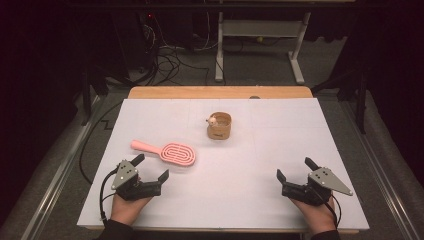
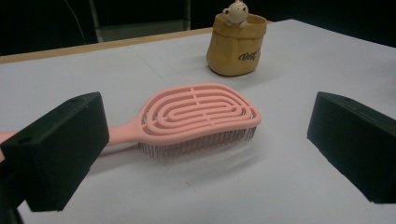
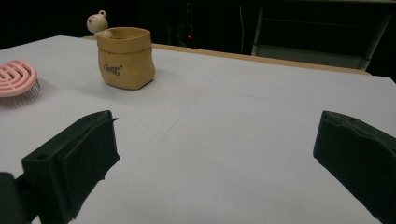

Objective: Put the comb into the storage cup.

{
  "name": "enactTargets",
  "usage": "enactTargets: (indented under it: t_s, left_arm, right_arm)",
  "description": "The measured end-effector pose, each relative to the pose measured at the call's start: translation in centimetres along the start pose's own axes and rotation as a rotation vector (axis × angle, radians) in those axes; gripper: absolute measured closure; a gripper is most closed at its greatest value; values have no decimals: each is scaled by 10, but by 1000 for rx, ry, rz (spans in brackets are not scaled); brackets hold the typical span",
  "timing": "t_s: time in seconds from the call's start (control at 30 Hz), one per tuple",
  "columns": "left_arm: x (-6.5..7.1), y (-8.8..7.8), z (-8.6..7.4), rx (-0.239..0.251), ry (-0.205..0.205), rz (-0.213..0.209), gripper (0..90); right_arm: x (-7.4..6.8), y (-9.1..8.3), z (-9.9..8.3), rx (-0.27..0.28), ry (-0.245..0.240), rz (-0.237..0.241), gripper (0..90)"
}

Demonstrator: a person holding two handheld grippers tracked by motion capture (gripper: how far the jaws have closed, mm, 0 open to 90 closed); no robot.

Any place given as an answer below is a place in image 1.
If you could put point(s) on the white board sheet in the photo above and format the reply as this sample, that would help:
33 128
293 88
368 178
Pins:
233 186

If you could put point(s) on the person's right hand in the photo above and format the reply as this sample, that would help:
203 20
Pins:
318 216

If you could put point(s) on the wooden table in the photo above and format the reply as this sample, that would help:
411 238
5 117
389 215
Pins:
216 92

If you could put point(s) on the round wooden cup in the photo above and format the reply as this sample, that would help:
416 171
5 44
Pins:
220 131

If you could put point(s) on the white metal stand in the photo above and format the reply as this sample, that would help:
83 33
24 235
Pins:
260 28

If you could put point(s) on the pink hairbrush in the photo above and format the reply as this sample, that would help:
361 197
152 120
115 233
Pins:
176 154

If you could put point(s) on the metal floor rail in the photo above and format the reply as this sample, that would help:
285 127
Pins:
383 180
56 180

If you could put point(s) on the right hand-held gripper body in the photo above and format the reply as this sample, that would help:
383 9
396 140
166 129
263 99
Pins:
325 180

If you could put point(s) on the dark stand leg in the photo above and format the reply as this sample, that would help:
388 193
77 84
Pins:
86 96
360 100

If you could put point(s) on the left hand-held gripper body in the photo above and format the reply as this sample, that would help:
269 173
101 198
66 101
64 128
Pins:
125 175

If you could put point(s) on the small beige toy figure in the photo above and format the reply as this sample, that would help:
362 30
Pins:
212 121

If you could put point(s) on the person's left hand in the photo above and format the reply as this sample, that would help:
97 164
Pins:
126 210

